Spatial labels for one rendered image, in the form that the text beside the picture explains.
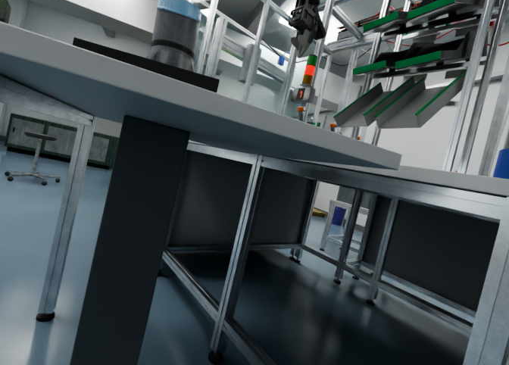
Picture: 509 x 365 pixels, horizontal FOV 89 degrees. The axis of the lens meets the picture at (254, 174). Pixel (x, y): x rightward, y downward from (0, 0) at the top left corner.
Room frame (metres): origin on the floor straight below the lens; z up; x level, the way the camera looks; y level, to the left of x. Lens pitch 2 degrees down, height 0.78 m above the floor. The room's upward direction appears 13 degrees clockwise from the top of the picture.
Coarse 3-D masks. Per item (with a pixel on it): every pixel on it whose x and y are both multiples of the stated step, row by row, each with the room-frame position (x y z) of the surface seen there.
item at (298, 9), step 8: (296, 0) 0.95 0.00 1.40; (304, 0) 0.95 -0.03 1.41; (312, 0) 0.96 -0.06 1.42; (296, 8) 0.94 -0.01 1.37; (304, 8) 0.91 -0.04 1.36; (312, 8) 0.96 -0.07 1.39; (296, 16) 0.94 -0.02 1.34; (304, 16) 0.92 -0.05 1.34; (312, 16) 0.94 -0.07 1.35; (288, 24) 0.97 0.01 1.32; (296, 24) 0.95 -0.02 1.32; (304, 24) 0.94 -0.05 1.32; (312, 24) 0.95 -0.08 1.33
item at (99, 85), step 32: (0, 32) 0.25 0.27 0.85; (32, 32) 0.26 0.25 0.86; (0, 64) 0.32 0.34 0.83; (32, 64) 0.28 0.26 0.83; (64, 64) 0.27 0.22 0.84; (96, 64) 0.28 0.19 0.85; (128, 64) 0.29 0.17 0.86; (64, 96) 0.53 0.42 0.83; (96, 96) 0.41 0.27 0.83; (128, 96) 0.34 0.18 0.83; (160, 96) 0.31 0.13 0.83; (192, 96) 0.32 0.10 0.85; (224, 96) 0.33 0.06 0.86; (192, 128) 0.57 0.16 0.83; (224, 128) 0.43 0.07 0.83; (256, 128) 0.35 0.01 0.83; (288, 128) 0.37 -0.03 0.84; (320, 128) 0.39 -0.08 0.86; (320, 160) 0.61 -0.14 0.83; (352, 160) 0.46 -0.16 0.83; (384, 160) 0.44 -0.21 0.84
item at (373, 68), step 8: (416, 48) 0.91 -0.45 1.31; (384, 56) 1.02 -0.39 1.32; (392, 56) 1.04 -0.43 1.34; (400, 56) 1.06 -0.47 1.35; (408, 56) 0.89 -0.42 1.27; (368, 64) 0.89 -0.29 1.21; (376, 64) 0.87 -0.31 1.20; (384, 64) 0.84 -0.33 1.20; (392, 64) 0.86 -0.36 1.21; (360, 72) 0.93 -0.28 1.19; (368, 72) 0.90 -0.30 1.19; (376, 72) 0.97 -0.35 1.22; (384, 72) 1.03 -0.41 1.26
